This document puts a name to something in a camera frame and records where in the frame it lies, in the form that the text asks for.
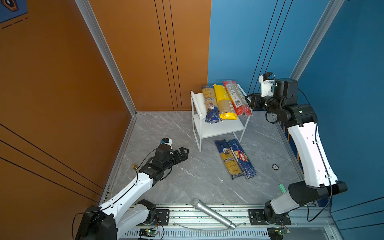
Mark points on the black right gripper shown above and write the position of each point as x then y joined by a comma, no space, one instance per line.
255,104

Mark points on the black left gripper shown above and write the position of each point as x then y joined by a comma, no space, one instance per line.
184,156

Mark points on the red spaghetti package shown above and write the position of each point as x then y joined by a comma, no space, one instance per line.
238,98

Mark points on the yellow spaghetti package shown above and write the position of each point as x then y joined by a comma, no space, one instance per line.
225,106

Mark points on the yellow blue-top spaghetti bag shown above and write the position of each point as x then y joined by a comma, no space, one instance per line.
212,116

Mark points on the blue yellow spaghetti bag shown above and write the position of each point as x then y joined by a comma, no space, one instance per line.
228,159

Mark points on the dark blue Barilla spaghetti box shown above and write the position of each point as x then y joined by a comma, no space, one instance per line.
242,159

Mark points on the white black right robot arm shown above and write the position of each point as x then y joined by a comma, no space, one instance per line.
280,97

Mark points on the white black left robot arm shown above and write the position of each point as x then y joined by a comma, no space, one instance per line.
112,219

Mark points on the white two-tier metal shelf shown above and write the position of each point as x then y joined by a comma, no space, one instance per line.
203,130

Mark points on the silver microphone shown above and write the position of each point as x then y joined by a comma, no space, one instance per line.
200,206

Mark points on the small round floor disc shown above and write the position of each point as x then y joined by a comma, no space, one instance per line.
275,167

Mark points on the green circuit board left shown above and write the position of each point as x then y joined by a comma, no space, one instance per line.
148,234

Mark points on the small green lego strip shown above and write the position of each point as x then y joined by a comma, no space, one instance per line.
282,188

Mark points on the circuit board right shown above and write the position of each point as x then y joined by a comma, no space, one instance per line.
278,234

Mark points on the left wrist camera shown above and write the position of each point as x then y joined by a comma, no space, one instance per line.
167,141

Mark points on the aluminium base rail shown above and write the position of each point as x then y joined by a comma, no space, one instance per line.
183,222

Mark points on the aluminium corner post right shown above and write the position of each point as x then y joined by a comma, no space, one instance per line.
325,21

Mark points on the aluminium corner post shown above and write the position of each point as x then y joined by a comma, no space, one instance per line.
101,42
325,21

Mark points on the aluminium corner post left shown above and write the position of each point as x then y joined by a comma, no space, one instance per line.
101,42

